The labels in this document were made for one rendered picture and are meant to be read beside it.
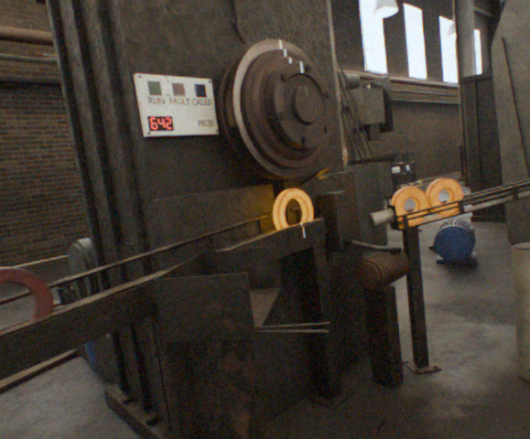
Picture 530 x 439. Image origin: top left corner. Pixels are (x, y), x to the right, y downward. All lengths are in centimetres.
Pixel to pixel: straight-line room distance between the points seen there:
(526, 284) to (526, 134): 229
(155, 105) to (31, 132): 611
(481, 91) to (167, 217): 470
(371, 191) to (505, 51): 161
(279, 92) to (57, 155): 628
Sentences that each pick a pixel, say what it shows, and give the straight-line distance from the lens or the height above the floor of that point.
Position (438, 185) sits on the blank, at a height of 77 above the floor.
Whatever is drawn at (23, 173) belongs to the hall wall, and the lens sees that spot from 725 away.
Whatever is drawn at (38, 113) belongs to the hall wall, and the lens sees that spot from 744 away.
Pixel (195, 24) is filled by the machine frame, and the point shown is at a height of 142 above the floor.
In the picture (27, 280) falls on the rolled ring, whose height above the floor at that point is 74.
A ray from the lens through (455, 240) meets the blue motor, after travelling 336.
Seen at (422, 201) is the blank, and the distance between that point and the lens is 174.
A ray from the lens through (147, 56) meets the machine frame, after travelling 136.
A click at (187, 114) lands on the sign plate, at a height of 112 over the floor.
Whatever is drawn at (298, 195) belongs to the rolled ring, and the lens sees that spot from 146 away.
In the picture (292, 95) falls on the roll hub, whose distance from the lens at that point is 136.
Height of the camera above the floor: 90
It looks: 7 degrees down
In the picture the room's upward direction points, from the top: 7 degrees counter-clockwise
